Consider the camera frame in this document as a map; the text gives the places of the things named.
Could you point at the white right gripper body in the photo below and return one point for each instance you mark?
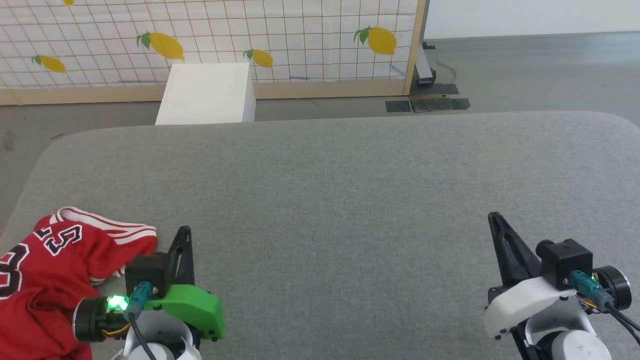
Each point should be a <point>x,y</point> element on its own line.
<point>520,305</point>

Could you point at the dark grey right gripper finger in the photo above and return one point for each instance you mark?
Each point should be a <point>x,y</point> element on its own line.
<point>526,262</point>
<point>501,255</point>

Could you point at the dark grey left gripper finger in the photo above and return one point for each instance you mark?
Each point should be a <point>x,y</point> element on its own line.
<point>173,265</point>
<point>188,265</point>

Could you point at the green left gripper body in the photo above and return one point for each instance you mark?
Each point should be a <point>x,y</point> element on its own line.
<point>195,305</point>

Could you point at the red basketball jersey white trim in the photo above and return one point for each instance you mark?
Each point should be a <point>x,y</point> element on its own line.
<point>50,280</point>

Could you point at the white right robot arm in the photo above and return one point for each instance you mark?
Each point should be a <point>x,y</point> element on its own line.
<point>570,345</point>

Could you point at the grey fabric sofa seat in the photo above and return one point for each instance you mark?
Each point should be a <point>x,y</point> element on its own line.
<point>325,200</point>

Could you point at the long black floor plate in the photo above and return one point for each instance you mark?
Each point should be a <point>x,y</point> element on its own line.
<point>440,104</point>

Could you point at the white rectangular box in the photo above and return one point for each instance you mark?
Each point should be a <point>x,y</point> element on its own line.
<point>205,95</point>

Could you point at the black floor mat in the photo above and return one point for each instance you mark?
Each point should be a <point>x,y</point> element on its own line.
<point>434,89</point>

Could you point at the small black floor plate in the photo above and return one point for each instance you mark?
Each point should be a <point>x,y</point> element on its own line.
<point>398,106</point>

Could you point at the grey metal stand foot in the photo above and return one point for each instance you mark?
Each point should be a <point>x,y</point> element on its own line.
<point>424,67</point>

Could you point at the lemon print grid partition panel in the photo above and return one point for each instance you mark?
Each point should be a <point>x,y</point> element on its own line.
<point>210,30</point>

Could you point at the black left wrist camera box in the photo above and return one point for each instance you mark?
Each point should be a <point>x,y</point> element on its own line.
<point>147,272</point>

